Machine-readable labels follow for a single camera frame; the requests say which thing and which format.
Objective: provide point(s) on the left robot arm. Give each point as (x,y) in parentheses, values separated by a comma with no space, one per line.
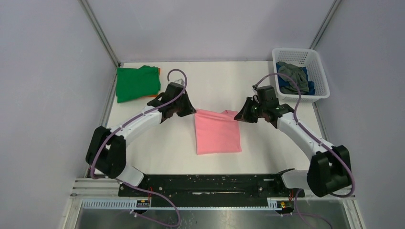
(107,151)

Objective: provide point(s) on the white plastic basket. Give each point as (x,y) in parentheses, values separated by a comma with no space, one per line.
(310,60)

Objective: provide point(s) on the folded orange t-shirt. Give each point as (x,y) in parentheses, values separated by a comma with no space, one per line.
(155,95)

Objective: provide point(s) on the folded green t-shirt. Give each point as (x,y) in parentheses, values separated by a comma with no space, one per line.
(135,83)

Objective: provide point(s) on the blue t-shirt in basket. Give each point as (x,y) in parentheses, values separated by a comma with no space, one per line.
(311,87)

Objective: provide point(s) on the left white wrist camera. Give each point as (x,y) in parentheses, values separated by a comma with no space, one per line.
(180,81)

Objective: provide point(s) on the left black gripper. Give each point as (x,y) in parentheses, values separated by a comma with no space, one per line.
(189,109)

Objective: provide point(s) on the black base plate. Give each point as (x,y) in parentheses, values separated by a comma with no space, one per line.
(243,190)

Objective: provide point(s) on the white slotted cable duct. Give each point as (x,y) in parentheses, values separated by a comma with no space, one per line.
(145,204)

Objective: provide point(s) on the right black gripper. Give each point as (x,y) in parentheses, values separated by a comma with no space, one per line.
(244,114)

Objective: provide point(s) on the pink t-shirt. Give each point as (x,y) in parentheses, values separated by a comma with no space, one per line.
(216,132)

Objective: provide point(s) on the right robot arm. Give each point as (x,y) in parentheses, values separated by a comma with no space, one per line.
(329,166)

